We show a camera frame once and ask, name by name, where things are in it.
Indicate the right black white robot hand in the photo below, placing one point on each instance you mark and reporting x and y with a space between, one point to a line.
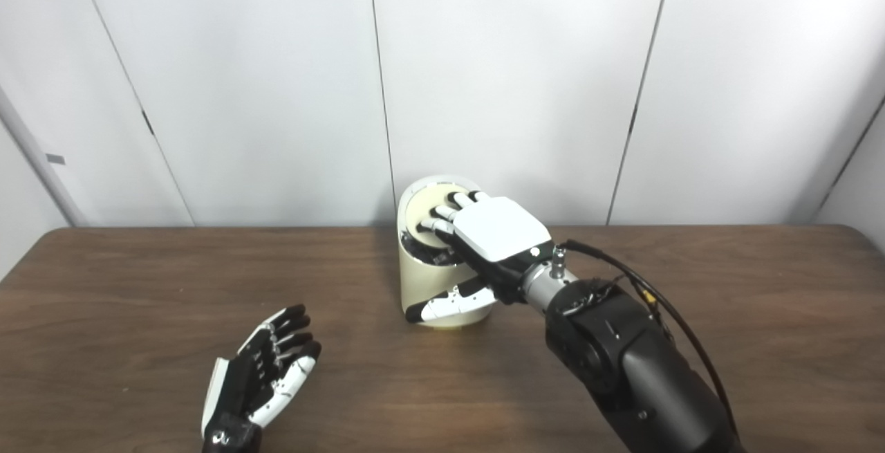
501 228

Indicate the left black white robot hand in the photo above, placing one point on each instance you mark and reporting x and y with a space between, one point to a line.
242 384

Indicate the round cream bin lid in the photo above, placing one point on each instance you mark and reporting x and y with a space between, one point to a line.
422 204

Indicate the cream-colored trash bin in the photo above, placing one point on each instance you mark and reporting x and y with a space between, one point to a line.
429 283

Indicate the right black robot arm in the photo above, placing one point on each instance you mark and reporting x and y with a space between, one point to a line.
636 370

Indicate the black bin liner bag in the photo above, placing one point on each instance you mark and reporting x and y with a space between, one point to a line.
425 254

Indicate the small grey wall tag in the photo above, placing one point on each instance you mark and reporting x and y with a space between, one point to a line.
55 159

